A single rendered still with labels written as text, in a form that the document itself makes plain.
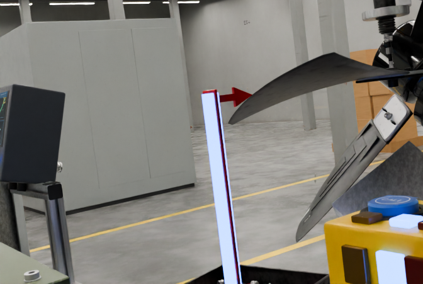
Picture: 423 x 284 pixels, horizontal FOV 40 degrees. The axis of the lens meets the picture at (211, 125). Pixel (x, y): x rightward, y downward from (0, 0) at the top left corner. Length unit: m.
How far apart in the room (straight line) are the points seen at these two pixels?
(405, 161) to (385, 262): 0.45
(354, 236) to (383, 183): 0.41
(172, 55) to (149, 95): 0.64
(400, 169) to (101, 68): 6.38
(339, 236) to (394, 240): 0.05
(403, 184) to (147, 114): 6.57
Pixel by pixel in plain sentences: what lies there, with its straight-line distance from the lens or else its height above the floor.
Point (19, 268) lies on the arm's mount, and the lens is 0.51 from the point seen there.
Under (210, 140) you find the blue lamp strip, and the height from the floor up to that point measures 1.13.
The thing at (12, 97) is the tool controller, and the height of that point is 1.23.
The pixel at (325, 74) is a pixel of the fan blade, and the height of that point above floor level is 1.19.
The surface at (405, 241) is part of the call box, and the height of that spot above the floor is 1.07.
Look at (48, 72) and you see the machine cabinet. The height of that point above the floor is 1.67.
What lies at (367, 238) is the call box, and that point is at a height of 1.06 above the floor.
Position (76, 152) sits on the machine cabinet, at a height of 0.71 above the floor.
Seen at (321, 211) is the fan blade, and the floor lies 0.97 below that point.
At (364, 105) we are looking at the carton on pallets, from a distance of 9.39.
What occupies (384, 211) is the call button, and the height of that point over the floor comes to 1.08.
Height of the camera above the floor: 1.19
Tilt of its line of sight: 3 degrees down
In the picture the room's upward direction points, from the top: 7 degrees counter-clockwise
